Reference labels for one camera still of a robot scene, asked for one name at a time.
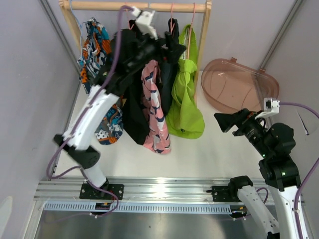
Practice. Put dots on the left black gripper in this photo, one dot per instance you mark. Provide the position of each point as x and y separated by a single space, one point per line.
174 51

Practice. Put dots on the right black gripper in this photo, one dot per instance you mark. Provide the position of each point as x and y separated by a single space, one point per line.
226 121

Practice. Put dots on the pink wire hanger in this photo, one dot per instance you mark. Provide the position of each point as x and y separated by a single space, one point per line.
190 31
172 15
130 22

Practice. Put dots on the lime green shorts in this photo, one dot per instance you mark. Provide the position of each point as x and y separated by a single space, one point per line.
184 119

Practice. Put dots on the pink shark print shorts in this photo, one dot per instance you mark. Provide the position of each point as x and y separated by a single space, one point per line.
158 140

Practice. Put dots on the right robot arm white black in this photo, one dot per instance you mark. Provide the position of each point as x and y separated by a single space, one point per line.
278 169

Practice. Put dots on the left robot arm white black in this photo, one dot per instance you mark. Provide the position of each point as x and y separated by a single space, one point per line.
130 54

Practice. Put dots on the colourful patterned shorts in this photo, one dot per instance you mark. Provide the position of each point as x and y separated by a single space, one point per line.
95 50

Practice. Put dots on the black shorts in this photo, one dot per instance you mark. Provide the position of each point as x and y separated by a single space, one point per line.
135 123

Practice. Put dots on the far left blue hanger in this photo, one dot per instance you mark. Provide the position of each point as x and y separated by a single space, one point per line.
78 24

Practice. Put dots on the brown translucent plastic basket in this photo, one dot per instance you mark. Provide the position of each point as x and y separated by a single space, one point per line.
229 86

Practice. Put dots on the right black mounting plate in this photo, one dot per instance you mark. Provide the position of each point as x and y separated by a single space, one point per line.
220 194

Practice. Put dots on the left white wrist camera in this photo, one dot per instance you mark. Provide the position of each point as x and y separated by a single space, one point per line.
144 18

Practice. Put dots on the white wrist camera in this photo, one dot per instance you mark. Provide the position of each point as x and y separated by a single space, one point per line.
270 105
144 18

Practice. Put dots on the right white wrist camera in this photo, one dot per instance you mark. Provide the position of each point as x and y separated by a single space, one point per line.
270 105

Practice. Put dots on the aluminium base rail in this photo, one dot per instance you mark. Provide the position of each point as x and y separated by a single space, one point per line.
149 190

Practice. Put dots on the grey slotted cable duct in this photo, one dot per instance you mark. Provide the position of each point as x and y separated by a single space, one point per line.
139 208

